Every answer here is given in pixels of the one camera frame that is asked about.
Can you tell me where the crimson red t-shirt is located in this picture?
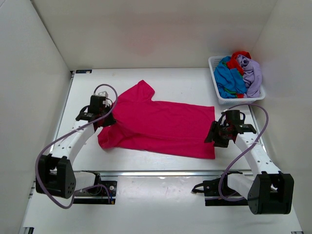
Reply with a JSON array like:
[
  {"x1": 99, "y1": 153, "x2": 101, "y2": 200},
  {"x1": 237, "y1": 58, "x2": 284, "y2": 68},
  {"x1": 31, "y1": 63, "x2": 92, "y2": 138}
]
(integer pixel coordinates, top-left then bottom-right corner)
[{"x1": 97, "y1": 80, "x2": 215, "y2": 159}]

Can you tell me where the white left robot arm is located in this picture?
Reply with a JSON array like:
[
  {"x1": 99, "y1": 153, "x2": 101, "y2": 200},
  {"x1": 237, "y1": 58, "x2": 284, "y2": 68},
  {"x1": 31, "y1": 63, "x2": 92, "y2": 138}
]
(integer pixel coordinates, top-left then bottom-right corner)
[{"x1": 38, "y1": 91, "x2": 116, "y2": 198}]

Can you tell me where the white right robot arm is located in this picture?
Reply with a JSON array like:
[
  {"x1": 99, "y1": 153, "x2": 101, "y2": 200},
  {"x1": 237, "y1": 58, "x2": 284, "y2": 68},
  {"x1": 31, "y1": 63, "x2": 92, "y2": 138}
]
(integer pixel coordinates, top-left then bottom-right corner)
[{"x1": 205, "y1": 108, "x2": 294, "y2": 215}]

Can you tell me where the blue t-shirt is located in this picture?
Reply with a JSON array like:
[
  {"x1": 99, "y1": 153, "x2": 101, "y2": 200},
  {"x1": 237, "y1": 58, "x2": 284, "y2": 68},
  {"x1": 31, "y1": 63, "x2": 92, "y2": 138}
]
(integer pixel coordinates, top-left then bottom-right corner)
[{"x1": 214, "y1": 56, "x2": 247, "y2": 99}]

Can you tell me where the dark label sticker on table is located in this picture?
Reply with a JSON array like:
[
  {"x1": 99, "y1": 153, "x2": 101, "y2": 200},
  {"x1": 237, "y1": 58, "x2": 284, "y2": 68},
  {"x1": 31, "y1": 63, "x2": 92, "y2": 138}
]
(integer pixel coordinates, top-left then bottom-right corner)
[{"x1": 75, "y1": 69, "x2": 92, "y2": 74}]

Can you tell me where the lavender t-shirt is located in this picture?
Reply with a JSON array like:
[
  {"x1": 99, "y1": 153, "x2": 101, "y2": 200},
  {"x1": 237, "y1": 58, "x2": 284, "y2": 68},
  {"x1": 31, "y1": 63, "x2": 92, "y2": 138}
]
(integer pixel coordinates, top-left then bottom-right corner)
[{"x1": 236, "y1": 55, "x2": 262, "y2": 98}]

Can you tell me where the red t-shirt in basket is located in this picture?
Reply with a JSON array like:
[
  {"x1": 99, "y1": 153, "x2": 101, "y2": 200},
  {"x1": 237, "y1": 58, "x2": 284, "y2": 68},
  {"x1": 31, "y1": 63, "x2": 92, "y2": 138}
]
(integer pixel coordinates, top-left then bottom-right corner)
[{"x1": 226, "y1": 51, "x2": 252, "y2": 75}]

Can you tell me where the white plastic laundry basket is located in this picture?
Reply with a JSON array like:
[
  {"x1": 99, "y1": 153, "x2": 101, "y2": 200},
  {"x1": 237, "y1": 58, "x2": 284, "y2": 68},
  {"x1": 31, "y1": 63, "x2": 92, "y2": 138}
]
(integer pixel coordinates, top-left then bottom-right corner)
[{"x1": 208, "y1": 56, "x2": 266, "y2": 105}]

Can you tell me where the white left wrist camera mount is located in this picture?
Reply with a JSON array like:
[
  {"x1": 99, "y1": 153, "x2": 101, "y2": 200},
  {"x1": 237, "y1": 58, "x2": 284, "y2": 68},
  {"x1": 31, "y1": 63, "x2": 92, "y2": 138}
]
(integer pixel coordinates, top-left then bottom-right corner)
[{"x1": 94, "y1": 91, "x2": 109, "y2": 106}]

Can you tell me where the aluminium left side rail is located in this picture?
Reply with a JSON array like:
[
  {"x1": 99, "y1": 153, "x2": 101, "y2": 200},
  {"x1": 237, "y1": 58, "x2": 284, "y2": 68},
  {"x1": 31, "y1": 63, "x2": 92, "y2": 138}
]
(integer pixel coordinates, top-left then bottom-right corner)
[{"x1": 52, "y1": 70, "x2": 76, "y2": 141}]

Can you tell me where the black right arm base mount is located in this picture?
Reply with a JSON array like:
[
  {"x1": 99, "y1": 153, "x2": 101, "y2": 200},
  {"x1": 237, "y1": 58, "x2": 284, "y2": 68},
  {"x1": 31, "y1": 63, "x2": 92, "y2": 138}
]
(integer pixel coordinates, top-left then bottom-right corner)
[{"x1": 191, "y1": 171, "x2": 248, "y2": 207}]

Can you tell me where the aluminium table edge rail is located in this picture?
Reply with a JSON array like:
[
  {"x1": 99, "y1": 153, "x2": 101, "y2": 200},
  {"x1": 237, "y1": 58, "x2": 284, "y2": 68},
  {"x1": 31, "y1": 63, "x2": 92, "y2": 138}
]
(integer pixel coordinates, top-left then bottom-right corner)
[{"x1": 73, "y1": 170, "x2": 254, "y2": 178}]

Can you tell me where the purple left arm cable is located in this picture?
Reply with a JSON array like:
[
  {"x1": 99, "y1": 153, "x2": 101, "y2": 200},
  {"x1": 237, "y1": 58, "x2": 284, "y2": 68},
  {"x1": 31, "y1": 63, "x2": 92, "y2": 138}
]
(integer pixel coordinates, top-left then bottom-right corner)
[{"x1": 35, "y1": 83, "x2": 118, "y2": 210}]

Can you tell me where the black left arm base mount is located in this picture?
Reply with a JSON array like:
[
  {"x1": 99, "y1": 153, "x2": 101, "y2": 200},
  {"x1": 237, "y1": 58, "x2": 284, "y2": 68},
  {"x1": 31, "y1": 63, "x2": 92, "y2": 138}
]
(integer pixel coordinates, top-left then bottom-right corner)
[{"x1": 73, "y1": 173, "x2": 117, "y2": 205}]

